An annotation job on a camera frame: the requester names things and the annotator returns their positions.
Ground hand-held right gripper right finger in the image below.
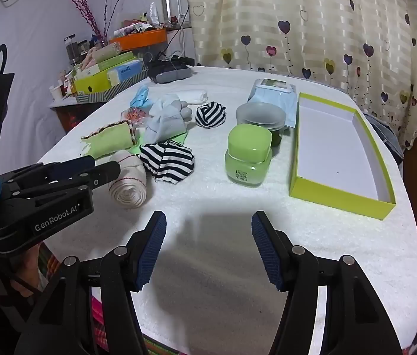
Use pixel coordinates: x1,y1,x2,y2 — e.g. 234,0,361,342
251,211,403,355

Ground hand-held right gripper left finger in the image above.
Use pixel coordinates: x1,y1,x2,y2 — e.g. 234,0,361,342
14,211,167,355

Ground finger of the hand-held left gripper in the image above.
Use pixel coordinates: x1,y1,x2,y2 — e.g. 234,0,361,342
3,155,97,183
9,162,122,203

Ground beige cloth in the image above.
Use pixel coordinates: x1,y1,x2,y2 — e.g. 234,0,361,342
108,150,148,208

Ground green cloth with lace trim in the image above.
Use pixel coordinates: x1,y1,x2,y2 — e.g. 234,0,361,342
80,121,139,160

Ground large striped sock ball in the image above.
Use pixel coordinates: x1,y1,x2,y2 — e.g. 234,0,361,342
139,141,196,184

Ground light grey-blue sock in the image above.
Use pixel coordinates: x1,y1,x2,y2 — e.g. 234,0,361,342
145,113,190,144

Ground blue face mask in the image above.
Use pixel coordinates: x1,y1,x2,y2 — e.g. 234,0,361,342
129,84,153,109

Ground white towel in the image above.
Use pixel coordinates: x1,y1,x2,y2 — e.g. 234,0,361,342
177,89,209,106

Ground small striped sock ball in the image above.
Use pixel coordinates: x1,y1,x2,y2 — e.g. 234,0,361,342
195,101,227,129

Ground lime green cardboard box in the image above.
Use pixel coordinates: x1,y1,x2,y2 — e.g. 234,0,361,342
289,92,397,222

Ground brown side table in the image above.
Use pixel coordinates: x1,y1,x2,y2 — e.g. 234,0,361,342
49,96,102,134

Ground lime green file box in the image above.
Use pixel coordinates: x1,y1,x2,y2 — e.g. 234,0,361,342
74,68,135,95

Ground striped cardboard tray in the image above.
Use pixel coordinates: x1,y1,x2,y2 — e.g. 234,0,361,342
75,70,149,104

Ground blue tissue pack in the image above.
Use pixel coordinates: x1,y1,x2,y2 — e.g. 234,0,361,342
108,62,144,84

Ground pink knit cloth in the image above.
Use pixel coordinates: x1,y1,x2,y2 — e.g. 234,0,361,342
82,46,100,69

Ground green glass cream jar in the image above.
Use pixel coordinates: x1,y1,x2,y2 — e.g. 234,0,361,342
224,124,273,188

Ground white and green flat box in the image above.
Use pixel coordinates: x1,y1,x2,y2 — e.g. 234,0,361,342
83,52,135,75

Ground tall glass jar black lid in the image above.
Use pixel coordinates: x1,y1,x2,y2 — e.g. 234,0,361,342
64,35,78,65

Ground black and grey headset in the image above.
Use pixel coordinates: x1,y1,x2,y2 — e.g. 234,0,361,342
146,56,195,84

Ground beige roll in plastic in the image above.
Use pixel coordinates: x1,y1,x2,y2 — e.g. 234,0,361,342
94,43,122,62

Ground orange tray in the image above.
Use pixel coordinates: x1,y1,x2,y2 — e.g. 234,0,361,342
109,29,168,50

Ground red berry branches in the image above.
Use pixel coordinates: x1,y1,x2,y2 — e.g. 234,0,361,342
66,0,131,41

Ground pile of small packets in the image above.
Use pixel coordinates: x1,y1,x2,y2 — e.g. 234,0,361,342
114,2,168,35

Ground wet wipes packet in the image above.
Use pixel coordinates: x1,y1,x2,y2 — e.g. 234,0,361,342
246,78,298,128

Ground dark grey clothing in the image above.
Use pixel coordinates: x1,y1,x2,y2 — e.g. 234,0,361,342
364,113,405,163

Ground heart print curtain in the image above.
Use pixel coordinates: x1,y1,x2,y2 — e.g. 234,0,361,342
184,0,417,152

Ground white cable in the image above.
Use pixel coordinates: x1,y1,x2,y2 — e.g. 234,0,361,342
177,11,189,60

